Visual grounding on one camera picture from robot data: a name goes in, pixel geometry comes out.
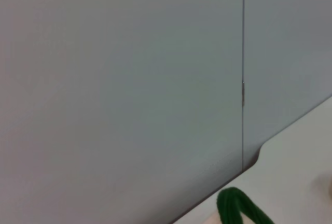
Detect beige tote bag green handles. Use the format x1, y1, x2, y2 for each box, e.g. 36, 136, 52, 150
204, 187, 275, 224

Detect round pale egg yolk pastry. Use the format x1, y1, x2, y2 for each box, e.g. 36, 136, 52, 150
312, 174, 332, 199

